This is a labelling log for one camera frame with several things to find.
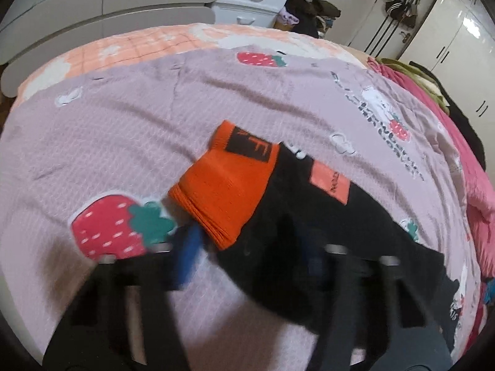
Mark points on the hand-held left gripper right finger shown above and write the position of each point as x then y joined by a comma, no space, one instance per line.
309,257

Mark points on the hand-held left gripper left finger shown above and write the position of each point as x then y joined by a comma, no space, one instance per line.
188,257

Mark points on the black garment with orange sleeve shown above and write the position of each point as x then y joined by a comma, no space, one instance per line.
348,224

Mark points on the pile of dark clothes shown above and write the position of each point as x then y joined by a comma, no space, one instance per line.
309,7

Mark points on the strawberry printed pink bedsheet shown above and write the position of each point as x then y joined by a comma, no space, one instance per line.
147,123

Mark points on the pink quilt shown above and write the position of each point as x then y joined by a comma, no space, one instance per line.
475,185

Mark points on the black cloth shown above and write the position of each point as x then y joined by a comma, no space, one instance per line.
464,119

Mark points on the green blanket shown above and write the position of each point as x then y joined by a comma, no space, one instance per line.
410,71

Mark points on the purple cloth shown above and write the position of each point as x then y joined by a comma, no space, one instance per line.
290,15

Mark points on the door with hanging bags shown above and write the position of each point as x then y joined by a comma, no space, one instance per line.
394,19

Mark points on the white wardrobe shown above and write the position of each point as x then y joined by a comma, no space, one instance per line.
456,38

